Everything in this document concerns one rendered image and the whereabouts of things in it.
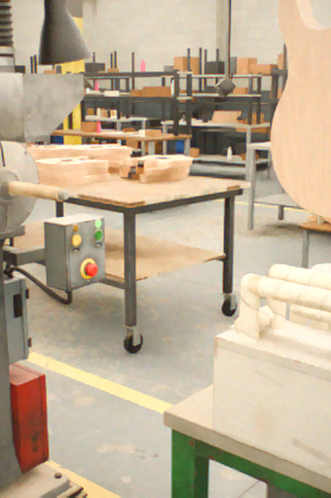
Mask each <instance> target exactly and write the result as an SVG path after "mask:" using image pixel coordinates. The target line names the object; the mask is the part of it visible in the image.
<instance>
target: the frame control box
mask: <svg viewBox="0 0 331 498"><path fill-rule="evenodd" d="M95 219H100V220H101V221H102V225H101V228H99V229H96V228H95V227H94V220H95ZM74 224H78V225H79V231H78V232H76V233H74V232H73V231H72V226H73V225H74ZM44 228H45V252H46V276H47V285H45V284H44V283H42V282H41V281H39V280H38V279H37V277H35V276H34V275H33V274H31V273H30V272H27V271H26V270H24V269H23V268H21V267H11V268H9V270H8V274H7V275H6V276H5V280H13V277H14V275H13V272H14V271H18V272H20V273H21V274H23V275H24V276H26V277H27V279H30V280H31V281H32V282H34V283H35V284H36V285H37V286H39V287H40V288H41V289H44V290H45V291H46V293H47V294H49V295H50V296H51V297H53V298H54V299H56V300H58V301H60V302H62V303H65V304H69V303H71V302H72V301H73V290H75V289H78V288H81V287H84V286H89V285H92V284H94V283H97V282H102V281H105V229H104V217H101V216H94V215H89V214H78V215H73V216H67V217H61V218H55V219H51V220H46V221H45V222H44ZM96 231H102V232H103V236H102V239H101V240H96V239H95V236H94V235H95V232H96ZM76 234H78V235H79V236H80V239H81V241H80V243H79V245H74V244H73V238H74V237H75V235H76ZM90 263H94V264H95V265H96V266H97V273H96V275H95V276H89V275H88V274H87V271H86V268H87V266H89V265H90ZM48 286H50V287H53V288H58V289H60V290H64V291H65V294H67V299H65V298H63V297H61V296H60V295H58V294H56V293H55V291H53V290H52V289H51V288H49V287H48Z"/></svg>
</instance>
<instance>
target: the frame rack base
mask: <svg viewBox="0 0 331 498"><path fill-rule="evenodd" d="M264 328H265V329H264V330H261V331H259V338H258V341H256V342H243V341H240V340H239V335H238V334H237V332H236V330H234V328H232V329H230V330H228V331H226V332H224V334H220V335H218V336H216V337H214V381H213V432H216V433H218V434H221V435H224V436H227V437H229V438H232V439H234V440H238V441H240V442H242V443H244V444H245V445H250V446H252V447H255V448H257V449H260V450H262V451H266V452H268V453H270V454H272V455H275V456H278V457H280V459H283V460H285V461H288V462H290V463H294V464H296V465H299V466H301V467H304V468H307V469H310V470H312V471H315V472H316V473H317V474H319V475H323V476H325V477H327V478H329V479H331V332H330V331H326V330H322V329H319V328H314V327H310V326H306V325H301V324H297V323H293V322H288V321H285V327H284V328H283V329H271V328H268V327H267V326H266V327H264Z"/></svg>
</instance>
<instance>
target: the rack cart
mask: <svg viewBox="0 0 331 498"><path fill-rule="evenodd" d="M298 229H301V230H303V244H302V265H301V268H304V269H309V253H310V232H311V231H326V232H331V225H330V224H329V222H328V221H326V220H322V216H318V221H307V222H305V224H301V225H299V226H298Z"/></svg>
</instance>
